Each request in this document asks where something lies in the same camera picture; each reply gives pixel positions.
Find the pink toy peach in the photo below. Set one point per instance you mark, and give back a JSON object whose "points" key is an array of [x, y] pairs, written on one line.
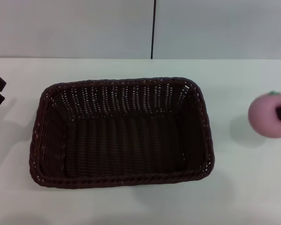
{"points": [[262, 117]]}

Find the dark brown woven basket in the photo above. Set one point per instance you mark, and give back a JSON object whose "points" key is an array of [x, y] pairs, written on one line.
{"points": [[121, 140]]}

